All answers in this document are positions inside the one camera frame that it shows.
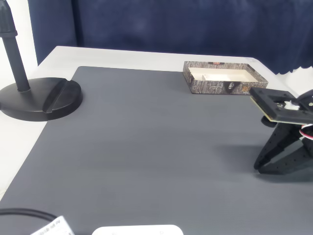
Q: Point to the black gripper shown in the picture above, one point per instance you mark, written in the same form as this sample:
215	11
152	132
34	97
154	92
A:
281	142

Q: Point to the patterned open cardboard box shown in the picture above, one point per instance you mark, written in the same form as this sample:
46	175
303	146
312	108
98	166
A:
210	88

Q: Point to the grey table mat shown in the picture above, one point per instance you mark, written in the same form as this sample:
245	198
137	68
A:
146	147

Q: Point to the white flat device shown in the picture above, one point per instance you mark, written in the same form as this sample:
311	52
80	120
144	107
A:
137	230

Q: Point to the white printed label tag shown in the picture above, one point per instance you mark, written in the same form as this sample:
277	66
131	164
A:
55	227

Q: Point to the black square camera mount plate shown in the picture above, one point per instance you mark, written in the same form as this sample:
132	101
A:
264	98

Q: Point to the black round-base camera stand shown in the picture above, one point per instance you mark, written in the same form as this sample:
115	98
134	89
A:
41	100

